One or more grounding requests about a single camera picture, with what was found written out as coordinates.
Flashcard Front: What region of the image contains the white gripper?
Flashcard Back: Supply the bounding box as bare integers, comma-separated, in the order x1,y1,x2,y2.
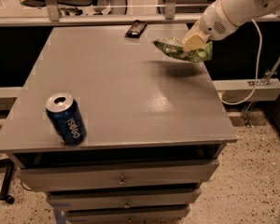
182,0,238,52

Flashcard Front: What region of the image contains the green jalapeno chip bag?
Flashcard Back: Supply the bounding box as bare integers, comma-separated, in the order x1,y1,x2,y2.
153,36,213,63

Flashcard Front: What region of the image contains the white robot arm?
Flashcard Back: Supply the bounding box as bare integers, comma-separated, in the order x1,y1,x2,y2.
182,0,280,51

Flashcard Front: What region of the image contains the black snack bar wrapper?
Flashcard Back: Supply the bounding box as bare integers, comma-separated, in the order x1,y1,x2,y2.
125,20,147,38

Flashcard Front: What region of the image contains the grey drawer cabinet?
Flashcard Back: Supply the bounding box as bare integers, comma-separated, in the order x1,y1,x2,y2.
0,23,239,224

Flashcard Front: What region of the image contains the blue pepsi can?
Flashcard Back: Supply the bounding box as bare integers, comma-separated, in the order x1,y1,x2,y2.
46,92,87,146

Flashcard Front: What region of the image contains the bottom grey drawer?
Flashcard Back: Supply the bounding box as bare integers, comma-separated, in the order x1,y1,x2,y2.
65,205,189,224

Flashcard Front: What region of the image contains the grey drawer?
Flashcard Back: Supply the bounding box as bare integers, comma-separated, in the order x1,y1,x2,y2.
48,189,201,211
17,159,218,191
65,205,189,224

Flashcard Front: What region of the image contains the middle grey drawer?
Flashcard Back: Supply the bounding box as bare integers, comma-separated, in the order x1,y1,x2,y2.
48,189,201,211

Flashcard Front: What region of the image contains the top grey drawer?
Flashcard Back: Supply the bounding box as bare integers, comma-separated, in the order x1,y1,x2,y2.
17,159,218,191

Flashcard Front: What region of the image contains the black chair base leg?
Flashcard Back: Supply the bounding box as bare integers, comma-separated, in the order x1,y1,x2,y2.
0,158,14,204

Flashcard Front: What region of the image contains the white cable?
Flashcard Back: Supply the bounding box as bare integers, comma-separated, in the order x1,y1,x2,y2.
220,18,263,106

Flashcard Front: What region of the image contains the grey metal rail frame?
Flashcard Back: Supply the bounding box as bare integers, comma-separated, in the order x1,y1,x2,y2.
0,0,280,28

